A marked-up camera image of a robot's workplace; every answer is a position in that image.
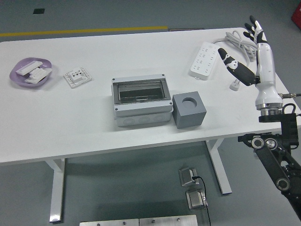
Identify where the metal floor socket box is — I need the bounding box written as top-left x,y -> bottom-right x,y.
185,189 -> 209,210
178,167 -> 199,187

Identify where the small white plastic part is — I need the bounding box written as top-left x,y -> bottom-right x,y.
24,76 -> 44,84

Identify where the black floor cable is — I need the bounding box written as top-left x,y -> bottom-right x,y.
191,175 -> 211,224

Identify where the white table left leg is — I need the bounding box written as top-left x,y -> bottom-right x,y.
44,158 -> 65,223

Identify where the grey electrical box clear lid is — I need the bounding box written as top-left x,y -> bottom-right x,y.
111,73 -> 174,128

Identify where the red object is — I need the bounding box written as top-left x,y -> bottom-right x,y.
291,4 -> 301,23

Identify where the metal plate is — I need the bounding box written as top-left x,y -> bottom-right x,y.
139,214 -> 198,226
79,218 -> 140,226

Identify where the white plastic switch part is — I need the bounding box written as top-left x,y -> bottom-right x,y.
29,66 -> 52,80

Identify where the white table right leg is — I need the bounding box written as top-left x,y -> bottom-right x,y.
206,138 -> 232,195

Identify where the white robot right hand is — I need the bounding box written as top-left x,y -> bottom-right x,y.
217,15 -> 284,108

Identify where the white power strip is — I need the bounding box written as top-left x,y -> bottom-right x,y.
189,41 -> 221,81

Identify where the white wall socket panel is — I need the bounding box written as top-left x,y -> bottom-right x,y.
63,66 -> 94,89

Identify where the grey cube with round hole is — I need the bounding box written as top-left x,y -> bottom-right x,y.
172,91 -> 207,129

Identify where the long white plastic bar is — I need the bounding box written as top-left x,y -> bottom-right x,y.
16,60 -> 43,75

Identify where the white table leg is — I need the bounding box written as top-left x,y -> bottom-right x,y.
206,138 -> 232,195
44,158 -> 65,223

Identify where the grey power cord with plug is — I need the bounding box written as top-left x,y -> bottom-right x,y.
211,30 -> 259,91

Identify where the purple plate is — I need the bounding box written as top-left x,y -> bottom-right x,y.
9,57 -> 53,89

